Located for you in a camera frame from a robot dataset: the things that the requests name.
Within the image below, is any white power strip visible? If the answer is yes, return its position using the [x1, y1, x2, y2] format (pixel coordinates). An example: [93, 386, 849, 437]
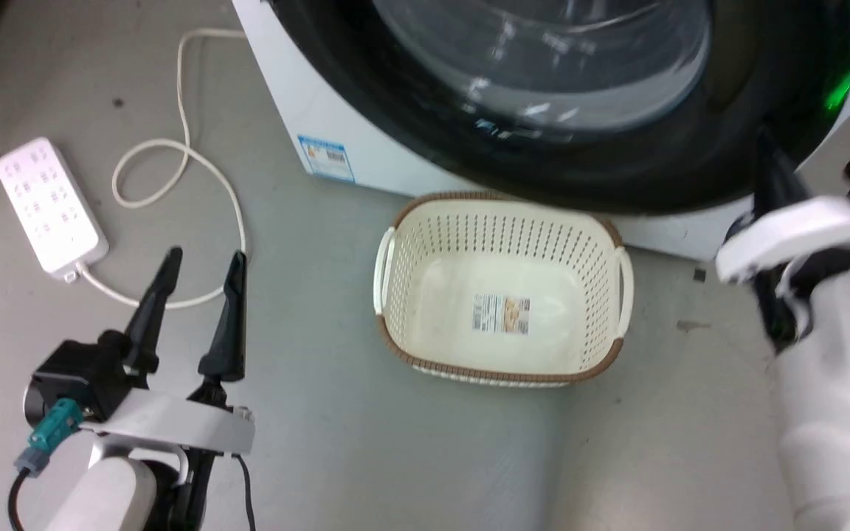
[0, 136, 110, 283]

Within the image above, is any thin black cable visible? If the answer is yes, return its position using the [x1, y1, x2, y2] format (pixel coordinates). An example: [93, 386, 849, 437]
[232, 451, 258, 531]
[7, 469, 32, 531]

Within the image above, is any black round washing machine door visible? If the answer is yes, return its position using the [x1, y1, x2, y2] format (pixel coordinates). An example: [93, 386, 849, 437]
[270, 0, 850, 215]

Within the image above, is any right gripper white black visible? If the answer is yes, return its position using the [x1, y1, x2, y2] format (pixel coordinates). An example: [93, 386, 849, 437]
[715, 131, 850, 285]

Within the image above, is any cream laundry basket brown rim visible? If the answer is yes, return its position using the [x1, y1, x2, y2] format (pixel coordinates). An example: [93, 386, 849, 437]
[373, 191, 635, 389]

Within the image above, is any blue energy label sticker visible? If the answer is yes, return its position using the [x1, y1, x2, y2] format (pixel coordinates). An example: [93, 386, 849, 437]
[297, 135, 356, 184]

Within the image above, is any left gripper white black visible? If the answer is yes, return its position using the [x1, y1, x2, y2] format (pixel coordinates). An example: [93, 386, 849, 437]
[24, 247, 257, 455]

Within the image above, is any white power strip cable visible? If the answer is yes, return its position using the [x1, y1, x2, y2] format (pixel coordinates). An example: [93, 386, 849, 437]
[77, 28, 249, 310]

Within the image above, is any white washing machine body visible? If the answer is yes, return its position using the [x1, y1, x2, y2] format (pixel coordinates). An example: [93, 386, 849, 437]
[232, 0, 850, 263]

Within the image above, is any barcode label sticker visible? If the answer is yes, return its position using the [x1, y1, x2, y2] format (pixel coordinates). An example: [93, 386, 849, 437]
[472, 294, 531, 336]

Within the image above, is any teal cable connector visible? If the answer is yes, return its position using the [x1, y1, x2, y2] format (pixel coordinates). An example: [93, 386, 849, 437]
[14, 398, 84, 477]

